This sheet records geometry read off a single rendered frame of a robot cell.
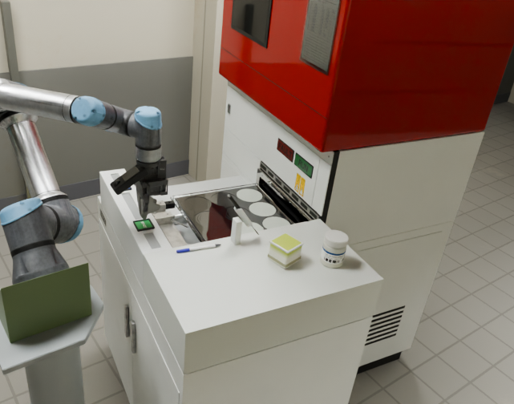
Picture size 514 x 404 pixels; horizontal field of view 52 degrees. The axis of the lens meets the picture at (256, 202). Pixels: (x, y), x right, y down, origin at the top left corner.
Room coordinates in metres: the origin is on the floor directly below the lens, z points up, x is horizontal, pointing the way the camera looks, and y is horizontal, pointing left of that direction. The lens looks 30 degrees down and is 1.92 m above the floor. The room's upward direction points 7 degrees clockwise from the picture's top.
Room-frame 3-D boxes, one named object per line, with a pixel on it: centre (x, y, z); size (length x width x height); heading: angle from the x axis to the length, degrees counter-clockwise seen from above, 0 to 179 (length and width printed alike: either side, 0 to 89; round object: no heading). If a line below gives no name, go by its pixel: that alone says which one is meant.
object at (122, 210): (1.52, 0.41, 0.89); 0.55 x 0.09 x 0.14; 31
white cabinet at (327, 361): (1.53, 0.12, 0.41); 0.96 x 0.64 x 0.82; 31
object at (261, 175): (1.77, -0.11, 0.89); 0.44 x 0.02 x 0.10; 31
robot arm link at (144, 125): (1.42, 0.34, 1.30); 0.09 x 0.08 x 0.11; 72
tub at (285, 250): (1.31, -0.10, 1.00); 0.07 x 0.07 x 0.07; 50
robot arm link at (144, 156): (1.42, 0.34, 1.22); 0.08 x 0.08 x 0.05
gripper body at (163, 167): (1.42, 0.33, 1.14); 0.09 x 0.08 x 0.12; 121
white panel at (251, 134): (1.93, -0.03, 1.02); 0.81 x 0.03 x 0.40; 31
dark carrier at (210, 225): (1.65, 0.07, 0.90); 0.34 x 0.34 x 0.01; 31
